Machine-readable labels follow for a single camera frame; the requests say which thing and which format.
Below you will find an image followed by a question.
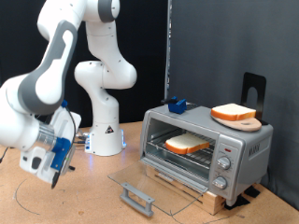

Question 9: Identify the spatula with blue grip block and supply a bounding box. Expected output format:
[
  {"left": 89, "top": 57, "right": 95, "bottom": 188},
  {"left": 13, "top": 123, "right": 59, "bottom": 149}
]
[{"left": 161, "top": 96, "right": 199, "bottom": 115}]

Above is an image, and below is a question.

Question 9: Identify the silver toaster oven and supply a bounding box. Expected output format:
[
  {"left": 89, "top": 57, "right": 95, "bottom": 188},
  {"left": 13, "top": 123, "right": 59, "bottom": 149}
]
[{"left": 138, "top": 102, "right": 275, "bottom": 206}]

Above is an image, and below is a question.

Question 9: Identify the tall metal frame pole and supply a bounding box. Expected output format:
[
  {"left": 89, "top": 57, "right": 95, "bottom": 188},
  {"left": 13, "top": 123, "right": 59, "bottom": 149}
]
[{"left": 164, "top": 0, "right": 173, "bottom": 105}]

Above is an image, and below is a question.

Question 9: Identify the black curtain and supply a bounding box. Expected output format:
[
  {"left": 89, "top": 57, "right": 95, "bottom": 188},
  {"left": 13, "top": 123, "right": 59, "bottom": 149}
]
[{"left": 0, "top": 0, "right": 169, "bottom": 134}]

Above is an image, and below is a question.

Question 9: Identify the white bread slice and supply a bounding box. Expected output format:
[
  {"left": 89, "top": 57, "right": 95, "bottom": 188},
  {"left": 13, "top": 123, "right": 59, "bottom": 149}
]
[
  {"left": 164, "top": 133, "right": 210, "bottom": 155},
  {"left": 210, "top": 103, "right": 257, "bottom": 122}
]

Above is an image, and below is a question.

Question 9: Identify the wire oven rack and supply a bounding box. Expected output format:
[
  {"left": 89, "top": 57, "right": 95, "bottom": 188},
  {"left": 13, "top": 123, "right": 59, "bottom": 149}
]
[{"left": 146, "top": 129, "right": 217, "bottom": 167}]

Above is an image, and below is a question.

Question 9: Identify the black hanging cable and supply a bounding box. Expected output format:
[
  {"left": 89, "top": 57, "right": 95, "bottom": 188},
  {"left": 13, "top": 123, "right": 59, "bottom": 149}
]
[{"left": 0, "top": 147, "right": 9, "bottom": 164}]

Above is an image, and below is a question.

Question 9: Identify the black metal bookend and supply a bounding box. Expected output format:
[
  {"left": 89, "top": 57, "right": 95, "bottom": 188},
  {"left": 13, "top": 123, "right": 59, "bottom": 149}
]
[{"left": 241, "top": 72, "right": 271, "bottom": 126}]

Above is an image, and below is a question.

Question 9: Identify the glass oven door with handle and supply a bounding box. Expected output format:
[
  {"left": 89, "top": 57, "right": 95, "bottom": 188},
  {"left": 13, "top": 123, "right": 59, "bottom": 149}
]
[{"left": 107, "top": 157, "right": 210, "bottom": 217}]

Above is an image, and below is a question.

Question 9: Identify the round wooden board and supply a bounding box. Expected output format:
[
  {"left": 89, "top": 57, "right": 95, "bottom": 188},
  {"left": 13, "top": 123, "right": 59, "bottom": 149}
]
[{"left": 211, "top": 115, "right": 263, "bottom": 133}]

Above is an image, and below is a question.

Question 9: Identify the silver oven knob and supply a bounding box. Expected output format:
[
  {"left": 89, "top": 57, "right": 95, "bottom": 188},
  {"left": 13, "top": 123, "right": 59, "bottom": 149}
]
[
  {"left": 212, "top": 175, "right": 228, "bottom": 190},
  {"left": 217, "top": 155, "right": 233, "bottom": 171}
]

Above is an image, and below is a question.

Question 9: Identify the grey curtain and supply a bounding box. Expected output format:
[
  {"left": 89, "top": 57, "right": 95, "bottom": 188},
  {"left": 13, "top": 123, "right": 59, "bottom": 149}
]
[{"left": 169, "top": 0, "right": 299, "bottom": 211}]

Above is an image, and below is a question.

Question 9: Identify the wooden slatted crate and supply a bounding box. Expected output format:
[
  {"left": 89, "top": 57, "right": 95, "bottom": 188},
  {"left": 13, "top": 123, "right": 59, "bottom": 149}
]
[{"left": 145, "top": 164, "right": 227, "bottom": 216}]

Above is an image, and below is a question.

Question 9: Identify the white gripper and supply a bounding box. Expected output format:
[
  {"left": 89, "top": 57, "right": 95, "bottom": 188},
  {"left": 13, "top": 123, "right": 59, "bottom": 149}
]
[{"left": 36, "top": 106, "right": 82, "bottom": 185}]

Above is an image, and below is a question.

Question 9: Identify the black camera cable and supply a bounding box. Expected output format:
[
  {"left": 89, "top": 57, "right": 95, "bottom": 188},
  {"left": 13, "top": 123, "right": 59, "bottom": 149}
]
[{"left": 50, "top": 105, "right": 77, "bottom": 189}]

